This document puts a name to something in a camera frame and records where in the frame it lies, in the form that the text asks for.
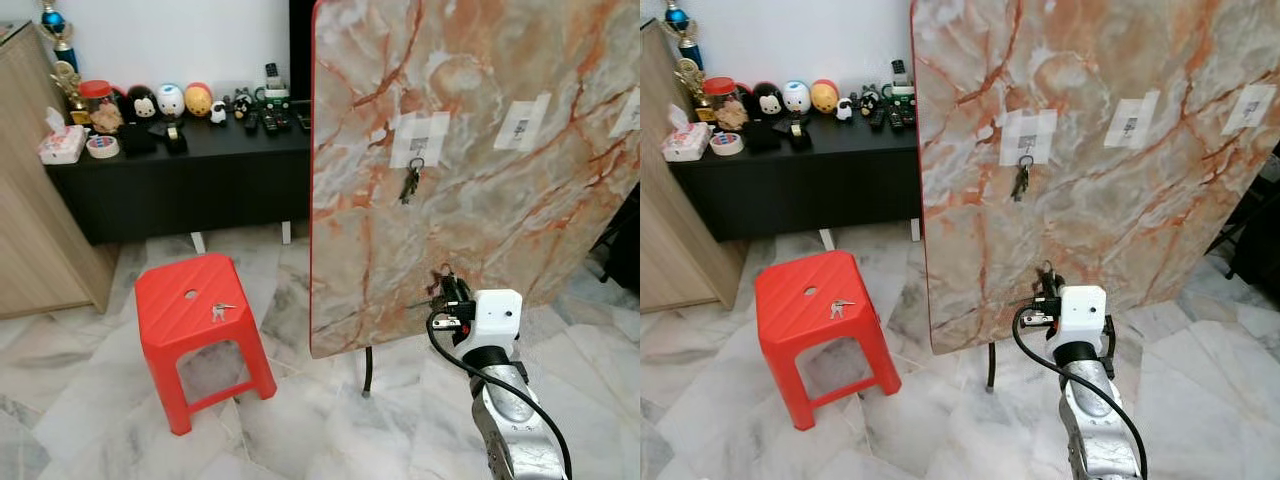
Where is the orange marble pattern board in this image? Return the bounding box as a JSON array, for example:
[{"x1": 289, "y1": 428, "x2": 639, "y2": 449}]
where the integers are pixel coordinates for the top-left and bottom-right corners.
[
  {"x1": 308, "y1": 0, "x2": 641, "y2": 359},
  {"x1": 910, "y1": 0, "x2": 1280, "y2": 356}
]

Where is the white paper label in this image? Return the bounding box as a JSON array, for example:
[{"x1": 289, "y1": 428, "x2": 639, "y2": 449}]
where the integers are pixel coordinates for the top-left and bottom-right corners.
[
  {"x1": 608, "y1": 88, "x2": 641, "y2": 139},
  {"x1": 1220, "y1": 84, "x2": 1278, "y2": 137},
  {"x1": 493, "y1": 92, "x2": 553, "y2": 153},
  {"x1": 388, "y1": 110, "x2": 451, "y2": 169},
  {"x1": 1103, "y1": 90, "x2": 1161, "y2": 151},
  {"x1": 1000, "y1": 108, "x2": 1059, "y2": 167}
]

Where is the black chair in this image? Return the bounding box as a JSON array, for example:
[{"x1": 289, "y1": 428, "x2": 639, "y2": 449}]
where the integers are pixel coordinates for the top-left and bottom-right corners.
[
  {"x1": 600, "y1": 185, "x2": 641, "y2": 296},
  {"x1": 1205, "y1": 140, "x2": 1280, "y2": 306}
]

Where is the light wooden cabinet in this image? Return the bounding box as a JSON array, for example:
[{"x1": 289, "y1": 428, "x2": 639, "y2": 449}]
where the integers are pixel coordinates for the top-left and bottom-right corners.
[
  {"x1": 640, "y1": 20, "x2": 749, "y2": 314},
  {"x1": 0, "y1": 20, "x2": 119, "y2": 321}
]

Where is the red plastic stool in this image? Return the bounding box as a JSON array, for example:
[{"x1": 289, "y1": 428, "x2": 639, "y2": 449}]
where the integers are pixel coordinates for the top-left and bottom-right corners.
[
  {"x1": 134, "y1": 252, "x2": 279, "y2": 437},
  {"x1": 754, "y1": 250, "x2": 903, "y2": 433}
]

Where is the black low console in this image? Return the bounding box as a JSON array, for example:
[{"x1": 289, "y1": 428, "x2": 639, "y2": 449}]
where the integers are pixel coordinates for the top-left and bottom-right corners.
[
  {"x1": 668, "y1": 98, "x2": 923, "y2": 243},
  {"x1": 45, "y1": 100, "x2": 313, "y2": 246}
]

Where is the pink white tissue box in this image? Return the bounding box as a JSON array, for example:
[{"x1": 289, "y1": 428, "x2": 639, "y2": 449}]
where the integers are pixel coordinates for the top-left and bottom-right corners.
[
  {"x1": 38, "y1": 105, "x2": 89, "y2": 165},
  {"x1": 662, "y1": 103, "x2": 712, "y2": 163}
]

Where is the black television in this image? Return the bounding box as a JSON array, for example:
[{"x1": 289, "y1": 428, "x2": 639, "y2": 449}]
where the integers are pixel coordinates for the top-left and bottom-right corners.
[{"x1": 288, "y1": 0, "x2": 319, "y2": 101}]

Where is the small gold trophy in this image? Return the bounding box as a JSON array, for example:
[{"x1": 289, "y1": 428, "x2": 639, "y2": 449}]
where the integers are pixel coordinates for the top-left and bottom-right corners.
[
  {"x1": 675, "y1": 58, "x2": 711, "y2": 123},
  {"x1": 52, "y1": 62, "x2": 86, "y2": 126}
]

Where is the black box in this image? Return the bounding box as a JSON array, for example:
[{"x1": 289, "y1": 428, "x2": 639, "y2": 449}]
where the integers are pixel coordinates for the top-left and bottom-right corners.
[
  {"x1": 120, "y1": 122, "x2": 158, "y2": 156},
  {"x1": 745, "y1": 120, "x2": 783, "y2": 153}
]

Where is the clear jar with red lid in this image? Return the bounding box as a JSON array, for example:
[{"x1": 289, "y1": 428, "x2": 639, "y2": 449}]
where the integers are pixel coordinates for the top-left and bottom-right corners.
[
  {"x1": 701, "y1": 77, "x2": 746, "y2": 132},
  {"x1": 78, "y1": 80, "x2": 123, "y2": 135}
]

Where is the black mouse plush toy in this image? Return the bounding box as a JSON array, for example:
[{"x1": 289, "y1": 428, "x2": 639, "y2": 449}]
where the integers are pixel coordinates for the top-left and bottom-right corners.
[
  {"x1": 748, "y1": 82, "x2": 787, "y2": 123},
  {"x1": 122, "y1": 85, "x2": 164, "y2": 126}
]

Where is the blue gold trophy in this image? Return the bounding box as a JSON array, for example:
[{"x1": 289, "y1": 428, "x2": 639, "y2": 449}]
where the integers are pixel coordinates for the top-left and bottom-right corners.
[
  {"x1": 663, "y1": 0, "x2": 706, "y2": 71},
  {"x1": 40, "y1": 0, "x2": 79, "y2": 73}
]

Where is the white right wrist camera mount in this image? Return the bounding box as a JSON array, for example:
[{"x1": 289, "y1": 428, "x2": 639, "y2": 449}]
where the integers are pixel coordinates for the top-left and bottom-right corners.
[
  {"x1": 1058, "y1": 285, "x2": 1109, "y2": 346},
  {"x1": 472, "y1": 289, "x2": 525, "y2": 351}
]

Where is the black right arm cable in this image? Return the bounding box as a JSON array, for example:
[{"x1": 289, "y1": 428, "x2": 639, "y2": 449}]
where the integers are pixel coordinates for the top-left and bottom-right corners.
[
  {"x1": 426, "y1": 308, "x2": 573, "y2": 480},
  {"x1": 1011, "y1": 305, "x2": 1147, "y2": 480}
]

